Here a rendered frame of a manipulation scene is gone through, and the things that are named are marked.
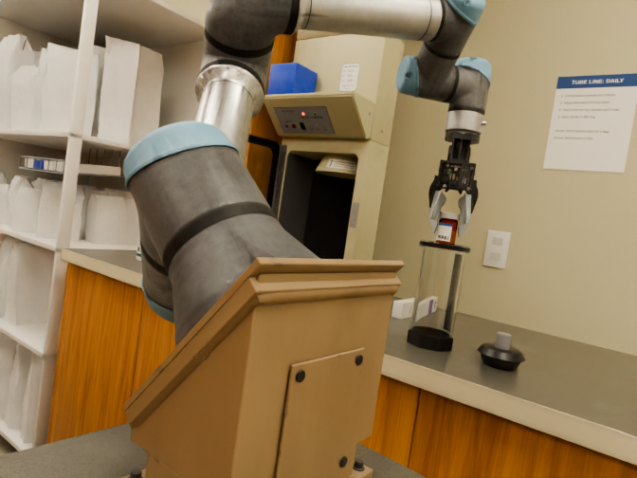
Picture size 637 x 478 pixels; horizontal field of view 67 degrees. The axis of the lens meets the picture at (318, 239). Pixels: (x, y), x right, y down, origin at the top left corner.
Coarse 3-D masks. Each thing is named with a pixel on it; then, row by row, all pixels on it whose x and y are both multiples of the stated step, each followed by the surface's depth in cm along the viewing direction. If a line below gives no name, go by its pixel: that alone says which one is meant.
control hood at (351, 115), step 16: (272, 96) 138; (288, 96) 135; (304, 96) 131; (320, 96) 128; (336, 96) 125; (352, 96) 122; (272, 112) 142; (336, 112) 129; (352, 112) 126; (368, 112) 129; (336, 128) 133; (352, 128) 130; (368, 128) 130
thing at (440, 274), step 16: (432, 256) 101; (448, 256) 100; (464, 256) 103; (432, 272) 101; (448, 272) 100; (416, 288) 105; (432, 288) 101; (448, 288) 101; (416, 304) 104; (432, 304) 101; (448, 304) 101; (416, 320) 103; (432, 320) 101; (448, 320) 101; (448, 336) 102
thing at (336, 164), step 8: (328, 160) 143; (336, 160) 141; (344, 160) 141; (352, 160) 141; (320, 168) 144; (328, 168) 141; (336, 168) 140; (344, 168) 140; (352, 168) 140; (336, 176) 156; (344, 176) 156; (352, 176) 156
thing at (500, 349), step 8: (504, 336) 95; (488, 344) 98; (496, 344) 96; (504, 344) 95; (480, 352) 96; (488, 352) 94; (496, 352) 94; (504, 352) 93; (512, 352) 94; (520, 352) 95; (488, 360) 95; (496, 360) 93; (504, 360) 92; (512, 360) 92; (520, 360) 93; (496, 368) 94; (504, 368) 93; (512, 368) 94
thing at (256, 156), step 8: (256, 136) 142; (248, 144) 140; (256, 144) 142; (248, 152) 141; (256, 152) 143; (264, 152) 145; (248, 160) 141; (256, 160) 143; (264, 160) 145; (248, 168) 142; (256, 168) 143; (264, 168) 146; (256, 176) 144; (264, 176) 146; (264, 184) 146; (264, 192) 147
